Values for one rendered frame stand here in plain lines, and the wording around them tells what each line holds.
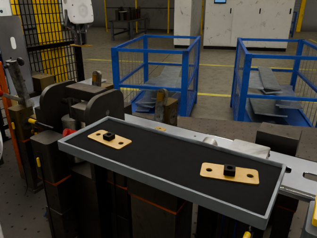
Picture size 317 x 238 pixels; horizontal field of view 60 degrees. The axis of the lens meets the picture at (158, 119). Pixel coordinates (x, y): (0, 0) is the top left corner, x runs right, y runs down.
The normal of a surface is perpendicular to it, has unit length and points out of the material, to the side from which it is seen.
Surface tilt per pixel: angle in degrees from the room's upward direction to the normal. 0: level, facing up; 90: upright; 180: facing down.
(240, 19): 90
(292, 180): 0
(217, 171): 0
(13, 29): 90
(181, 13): 90
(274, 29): 90
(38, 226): 0
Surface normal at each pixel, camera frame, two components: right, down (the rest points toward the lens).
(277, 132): 0.00, -0.92
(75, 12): 0.80, 0.22
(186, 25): -0.27, 0.39
